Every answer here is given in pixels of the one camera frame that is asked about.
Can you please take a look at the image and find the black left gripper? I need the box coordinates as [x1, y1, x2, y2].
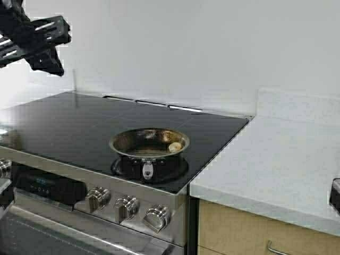
[1, 1, 71, 77]

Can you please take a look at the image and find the steel frying pan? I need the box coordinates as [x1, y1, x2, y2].
[109, 127, 190, 184]

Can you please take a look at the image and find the white shrimp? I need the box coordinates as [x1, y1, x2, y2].
[168, 142, 183, 153]

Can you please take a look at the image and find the steel stove knob far left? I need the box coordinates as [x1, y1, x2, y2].
[0, 159, 12, 179]

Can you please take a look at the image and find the steel stove knob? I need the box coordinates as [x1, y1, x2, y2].
[0, 159, 12, 179]
[143, 205, 171, 233]
[85, 187, 111, 213]
[114, 196, 140, 224]

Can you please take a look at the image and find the stainless steel stove black cooktop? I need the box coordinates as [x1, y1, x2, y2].
[1, 92, 251, 254]

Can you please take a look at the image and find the steel stove knob middle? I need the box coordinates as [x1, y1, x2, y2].
[114, 196, 140, 224]

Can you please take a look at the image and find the steel stove knob right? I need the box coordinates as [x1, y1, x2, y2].
[143, 205, 171, 233]

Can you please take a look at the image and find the light wooden base cabinet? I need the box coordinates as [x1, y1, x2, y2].
[198, 200, 339, 254]

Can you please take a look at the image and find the black object at right edge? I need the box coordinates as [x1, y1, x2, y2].
[329, 178, 340, 213]

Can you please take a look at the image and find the silver drawer handle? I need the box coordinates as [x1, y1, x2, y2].
[266, 240, 290, 255]

